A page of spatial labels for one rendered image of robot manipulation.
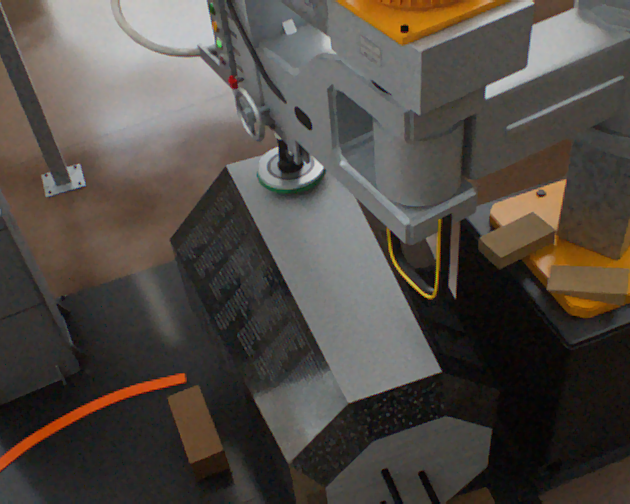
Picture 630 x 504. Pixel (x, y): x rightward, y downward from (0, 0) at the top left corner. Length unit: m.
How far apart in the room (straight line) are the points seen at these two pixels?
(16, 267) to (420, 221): 1.57
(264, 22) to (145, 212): 1.96
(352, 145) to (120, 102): 2.97
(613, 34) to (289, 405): 1.16
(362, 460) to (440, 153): 0.77
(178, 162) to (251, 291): 1.92
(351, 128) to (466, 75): 0.47
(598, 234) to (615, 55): 0.64
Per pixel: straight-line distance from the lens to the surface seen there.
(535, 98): 1.71
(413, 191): 1.65
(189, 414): 2.81
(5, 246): 2.74
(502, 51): 1.45
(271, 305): 2.15
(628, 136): 2.03
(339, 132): 1.80
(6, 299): 2.89
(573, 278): 2.23
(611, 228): 2.27
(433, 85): 1.37
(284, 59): 1.93
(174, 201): 3.84
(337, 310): 2.04
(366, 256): 2.17
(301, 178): 2.36
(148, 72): 4.89
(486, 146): 1.69
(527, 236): 2.29
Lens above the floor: 2.40
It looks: 44 degrees down
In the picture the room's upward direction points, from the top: 7 degrees counter-clockwise
